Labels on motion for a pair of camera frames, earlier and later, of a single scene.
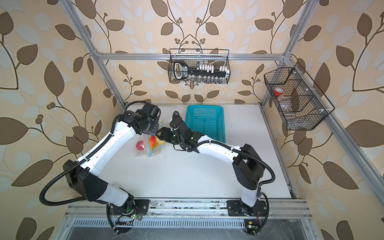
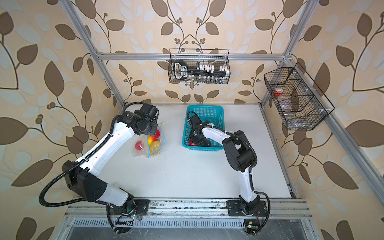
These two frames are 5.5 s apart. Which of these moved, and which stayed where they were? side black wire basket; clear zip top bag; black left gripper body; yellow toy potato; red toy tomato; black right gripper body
Moved: yellow toy potato; black right gripper body
Stayed: red toy tomato; black left gripper body; side black wire basket; clear zip top bag
